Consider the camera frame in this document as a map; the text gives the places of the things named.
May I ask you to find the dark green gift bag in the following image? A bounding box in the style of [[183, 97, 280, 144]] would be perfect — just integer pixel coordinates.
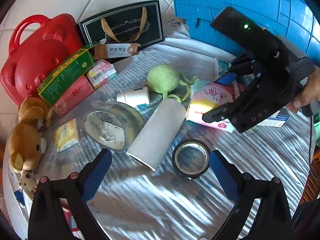
[[78, 0, 165, 50]]

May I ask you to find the small spotted plush toy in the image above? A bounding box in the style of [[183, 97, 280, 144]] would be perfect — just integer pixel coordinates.
[[18, 170, 37, 200]]

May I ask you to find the pink yellow sanitary pad pack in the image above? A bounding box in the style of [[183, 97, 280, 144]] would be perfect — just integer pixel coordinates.
[[86, 60, 117, 89]]

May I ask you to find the white blue medicine box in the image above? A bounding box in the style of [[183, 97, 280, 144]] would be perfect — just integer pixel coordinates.
[[258, 108, 290, 127]]

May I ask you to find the red bear-shaped plastic case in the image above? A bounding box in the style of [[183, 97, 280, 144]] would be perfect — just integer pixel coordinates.
[[1, 14, 82, 105]]

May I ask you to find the blue plastic storage crate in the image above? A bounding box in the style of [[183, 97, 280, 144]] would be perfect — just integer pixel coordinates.
[[174, 0, 319, 65]]

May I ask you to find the white small bottle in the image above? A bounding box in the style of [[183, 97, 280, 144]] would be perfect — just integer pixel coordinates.
[[116, 87, 150, 108]]

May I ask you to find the green frog plush toy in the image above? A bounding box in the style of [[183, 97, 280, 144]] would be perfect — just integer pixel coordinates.
[[145, 64, 199, 103]]

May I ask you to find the white medicine boxes stack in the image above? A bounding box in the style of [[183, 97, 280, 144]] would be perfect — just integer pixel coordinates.
[[213, 57, 253, 86]]

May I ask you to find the yellow tissue packet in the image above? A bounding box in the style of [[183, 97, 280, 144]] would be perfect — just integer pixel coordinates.
[[54, 119, 80, 152]]

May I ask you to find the brown white toothpaste box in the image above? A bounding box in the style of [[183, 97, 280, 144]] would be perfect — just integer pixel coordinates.
[[94, 43, 140, 60]]

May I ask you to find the paper roll with cardboard core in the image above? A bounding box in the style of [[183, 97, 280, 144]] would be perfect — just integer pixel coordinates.
[[127, 99, 186, 171]]

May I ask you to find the person's right hand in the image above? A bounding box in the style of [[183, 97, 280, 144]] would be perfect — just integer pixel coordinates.
[[286, 67, 320, 113]]

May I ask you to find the pastel wet wipes pack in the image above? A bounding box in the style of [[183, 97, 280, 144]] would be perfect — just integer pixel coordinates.
[[185, 79, 235, 133]]

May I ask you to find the green yellow carton box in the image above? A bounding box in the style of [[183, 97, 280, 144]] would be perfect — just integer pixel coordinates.
[[37, 42, 101, 107]]

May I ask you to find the brown teddy bear plush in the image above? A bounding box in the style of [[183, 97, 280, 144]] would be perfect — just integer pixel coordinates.
[[9, 96, 53, 173]]

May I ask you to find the black electrical tape roll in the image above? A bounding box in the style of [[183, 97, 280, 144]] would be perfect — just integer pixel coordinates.
[[172, 139, 210, 180]]

